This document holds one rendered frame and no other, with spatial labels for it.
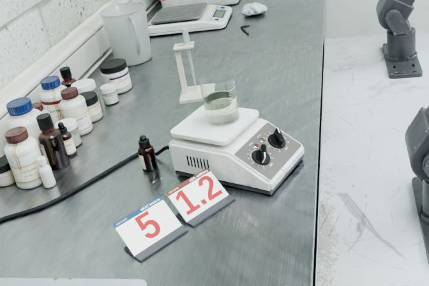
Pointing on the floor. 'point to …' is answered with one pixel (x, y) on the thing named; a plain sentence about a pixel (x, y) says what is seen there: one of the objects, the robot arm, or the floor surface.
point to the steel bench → (100, 131)
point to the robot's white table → (368, 168)
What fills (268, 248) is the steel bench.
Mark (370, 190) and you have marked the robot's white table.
